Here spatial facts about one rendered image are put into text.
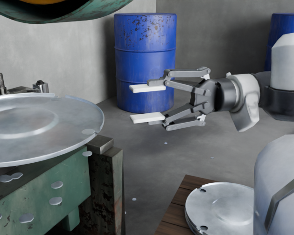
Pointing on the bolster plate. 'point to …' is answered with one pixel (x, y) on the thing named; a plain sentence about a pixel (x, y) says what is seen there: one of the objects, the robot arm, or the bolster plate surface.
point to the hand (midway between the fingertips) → (144, 103)
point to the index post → (41, 86)
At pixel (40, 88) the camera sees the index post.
